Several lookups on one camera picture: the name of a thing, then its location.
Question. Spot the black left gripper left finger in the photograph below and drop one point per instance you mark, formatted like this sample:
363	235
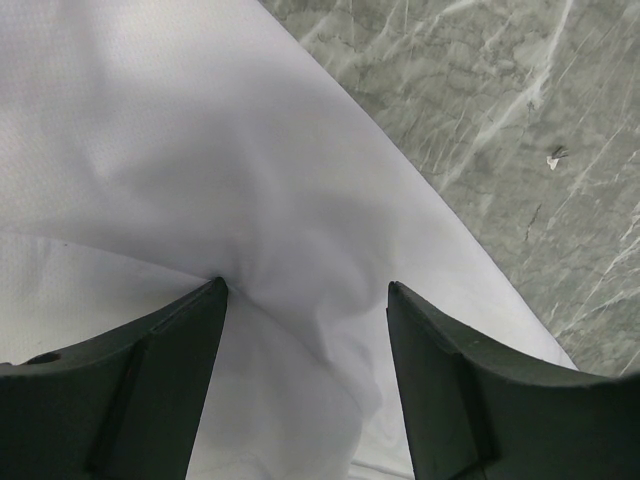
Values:
125	404

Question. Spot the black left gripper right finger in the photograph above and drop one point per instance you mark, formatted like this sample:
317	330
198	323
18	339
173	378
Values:
475	408

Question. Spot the white t shirt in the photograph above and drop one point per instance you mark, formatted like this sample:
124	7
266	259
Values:
149	146

